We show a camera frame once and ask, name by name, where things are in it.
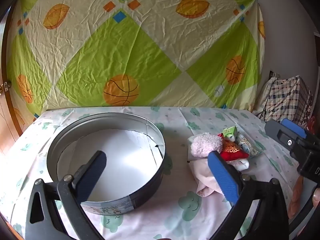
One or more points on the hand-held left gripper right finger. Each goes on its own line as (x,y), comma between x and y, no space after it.
(225,177)

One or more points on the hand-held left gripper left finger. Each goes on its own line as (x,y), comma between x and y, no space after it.
(97,165)

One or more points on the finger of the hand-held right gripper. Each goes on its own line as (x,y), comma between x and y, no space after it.
(293,127)
(280,133)

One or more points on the white towel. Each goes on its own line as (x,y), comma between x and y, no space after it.
(205,177)

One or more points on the round metal tin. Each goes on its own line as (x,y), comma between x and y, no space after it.
(125,160)

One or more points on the red embroidered pouch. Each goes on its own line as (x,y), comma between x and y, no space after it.
(232,150)

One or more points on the pink fluffy plush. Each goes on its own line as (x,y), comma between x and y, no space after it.
(205,145)

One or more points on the green tissue packet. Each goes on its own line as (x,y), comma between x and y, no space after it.
(230,132)

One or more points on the person's right hand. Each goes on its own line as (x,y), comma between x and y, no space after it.
(317,195)

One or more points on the red plastic bag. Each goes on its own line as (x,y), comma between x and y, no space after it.
(311,125)

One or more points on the small white patterned cloth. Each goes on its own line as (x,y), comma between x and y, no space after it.
(240,165)

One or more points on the plaid bag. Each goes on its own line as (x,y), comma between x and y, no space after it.
(287,97)

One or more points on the clear plastic packet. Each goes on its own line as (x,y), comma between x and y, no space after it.
(250,146)

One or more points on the wooden door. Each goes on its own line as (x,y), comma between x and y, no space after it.
(7,120)

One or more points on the basketball print hanging sheet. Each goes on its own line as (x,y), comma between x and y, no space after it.
(125,55)

